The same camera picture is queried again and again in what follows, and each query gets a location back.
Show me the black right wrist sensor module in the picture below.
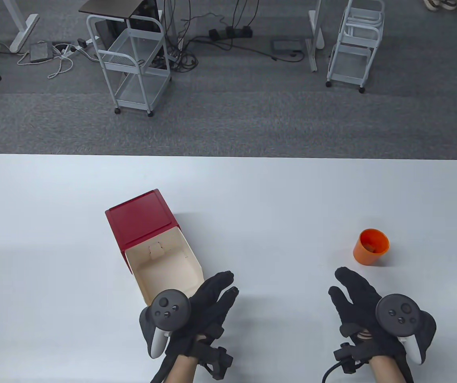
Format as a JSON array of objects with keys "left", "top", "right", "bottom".
[{"left": 323, "top": 341, "right": 363, "bottom": 383}]

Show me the black left wrist sensor module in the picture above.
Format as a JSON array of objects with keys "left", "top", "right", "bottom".
[{"left": 196, "top": 339, "right": 235, "bottom": 380}]

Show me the red tea bag box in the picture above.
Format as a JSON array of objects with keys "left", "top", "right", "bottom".
[{"left": 105, "top": 189, "right": 204, "bottom": 306}]

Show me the white desk leg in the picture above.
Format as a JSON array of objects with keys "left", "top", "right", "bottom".
[
  {"left": 3, "top": 0, "right": 40, "bottom": 53},
  {"left": 307, "top": 0, "right": 325, "bottom": 73}
]

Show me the white power strip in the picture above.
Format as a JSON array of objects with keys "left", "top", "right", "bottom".
[{"left": 61, "top": 36, "right": 101, "bottom": 56}]

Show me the white cable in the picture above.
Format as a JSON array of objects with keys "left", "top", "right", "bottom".
[{"left": 17, "top": 40, "right": 75, "bottom": 79}]

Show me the black cable bundle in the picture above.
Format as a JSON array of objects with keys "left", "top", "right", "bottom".
[{"left": 148, "top": 0, "right": 305, "bottom": 73}]

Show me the person's right hand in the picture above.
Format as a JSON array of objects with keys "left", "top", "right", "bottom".
[{"left": 328, "top": 267, "right": 437, "bottom": 365}]

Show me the black wrist sensor module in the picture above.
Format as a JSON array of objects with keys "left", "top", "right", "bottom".
[
  {"left": 196, "top": 339, "right": 235, "bottom": 380},
  {"left": 323, "top": 341, "right": 363, "bottom": 383}
]

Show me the person's right forearm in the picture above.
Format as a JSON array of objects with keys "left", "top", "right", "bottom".
[{"left": 368, "top": 357, "right": 413, "bottom": 383}]

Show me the grey power adapter box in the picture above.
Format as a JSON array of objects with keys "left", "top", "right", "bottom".
[{"left": 30, "top": 42, "right": 54, "bottom": 63}]

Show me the grey flat floor device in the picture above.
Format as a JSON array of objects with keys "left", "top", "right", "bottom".
[{"left": 271, "top": 38, "right": 305, "bottom": 56}]

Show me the orange cup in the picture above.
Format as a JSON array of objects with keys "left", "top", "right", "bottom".
[{"left": 353, "top": 229, "right": 390, "bottom": 265}]

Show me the black white right hand controller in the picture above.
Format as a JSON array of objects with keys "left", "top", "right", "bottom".
[{"left": 376, "top": 294, "right": 423, "bottom": 364}]

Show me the dark wooden desk top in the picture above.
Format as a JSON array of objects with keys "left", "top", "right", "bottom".
[{"left": 79, "top": 0, "right": 149, "bottom": 20}]

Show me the person's left forearm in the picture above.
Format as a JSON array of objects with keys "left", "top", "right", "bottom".
[{"left": 150, "top": 355, "right": 199, "bottom": 383}]

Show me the person's left hand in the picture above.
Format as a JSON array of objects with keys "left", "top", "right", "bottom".
[{"left": 139, "top": 271, "right": 239, "bottom": 359}]

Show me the black power strip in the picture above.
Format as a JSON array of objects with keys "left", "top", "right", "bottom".
[{"left": 208, "top": 26, "right": 253, "bottom": 40}]

